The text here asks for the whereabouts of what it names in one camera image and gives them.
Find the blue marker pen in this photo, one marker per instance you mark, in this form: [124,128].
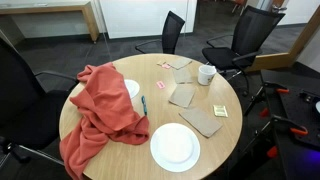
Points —
[144,105]

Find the white mug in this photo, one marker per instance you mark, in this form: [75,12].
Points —
[206,75]

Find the brown paper napkin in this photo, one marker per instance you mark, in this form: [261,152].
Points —
[182,95]
[180,63]
[200,122]
[182,76]

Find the pink sticky notes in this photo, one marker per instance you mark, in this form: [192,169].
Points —
[166,66]

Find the orange fleece blanket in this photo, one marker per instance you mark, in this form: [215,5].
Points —
[103,100]

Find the black narrow-back office chair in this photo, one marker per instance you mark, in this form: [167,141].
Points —
[171,33]

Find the large white plate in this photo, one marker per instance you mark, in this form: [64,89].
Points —
[175,147]

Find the black mesh-back office chair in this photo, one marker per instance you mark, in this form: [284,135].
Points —
[250,33]

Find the orange background chair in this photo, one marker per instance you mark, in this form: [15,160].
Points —
[239,4]

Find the light wooden desk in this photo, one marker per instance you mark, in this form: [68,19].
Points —
[50,6]

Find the black solid-back office chair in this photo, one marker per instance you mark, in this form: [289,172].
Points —
[20,100]

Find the black equipment platform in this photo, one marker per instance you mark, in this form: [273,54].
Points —
[300,113]

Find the wooden door frame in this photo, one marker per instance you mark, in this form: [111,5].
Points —
[300,46]

